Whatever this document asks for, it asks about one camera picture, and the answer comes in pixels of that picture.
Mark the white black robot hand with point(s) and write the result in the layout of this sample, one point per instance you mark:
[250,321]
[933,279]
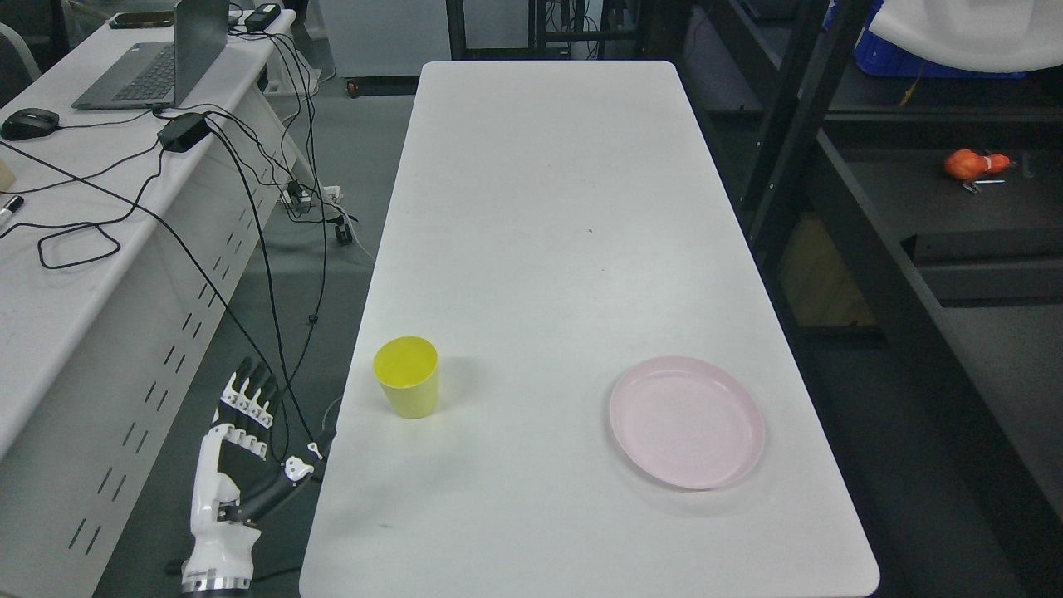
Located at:
[223,520]

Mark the yellow plastic cup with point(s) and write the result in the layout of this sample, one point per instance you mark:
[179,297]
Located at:
[407,369]

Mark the black metal shelf rack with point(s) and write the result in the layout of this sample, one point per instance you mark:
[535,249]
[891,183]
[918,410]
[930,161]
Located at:
[925,312]

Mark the orange toy on shelf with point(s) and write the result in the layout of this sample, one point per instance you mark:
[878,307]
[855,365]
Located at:
[966,165]

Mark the white power strip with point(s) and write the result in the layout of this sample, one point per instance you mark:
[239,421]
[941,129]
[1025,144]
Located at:
[300,197]

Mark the white side desk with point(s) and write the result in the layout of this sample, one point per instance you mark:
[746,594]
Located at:
[114,277]

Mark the black power adapter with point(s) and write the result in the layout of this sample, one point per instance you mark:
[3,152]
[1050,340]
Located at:
[183,132]
[262,17]

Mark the black marker pen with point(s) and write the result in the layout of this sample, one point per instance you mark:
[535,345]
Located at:
[10,208]

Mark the white table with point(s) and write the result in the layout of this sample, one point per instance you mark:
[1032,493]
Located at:
[554,223]

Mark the grey laptop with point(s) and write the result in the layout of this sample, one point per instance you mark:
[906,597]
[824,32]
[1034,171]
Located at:
[161,74]

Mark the black computer mouse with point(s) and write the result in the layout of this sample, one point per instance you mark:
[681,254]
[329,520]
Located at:
[30,123]

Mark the pink plastic plate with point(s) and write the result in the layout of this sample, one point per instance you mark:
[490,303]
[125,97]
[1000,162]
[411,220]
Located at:
[687,423]

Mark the white cloth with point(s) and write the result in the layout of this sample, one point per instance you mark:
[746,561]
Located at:
[985,36]

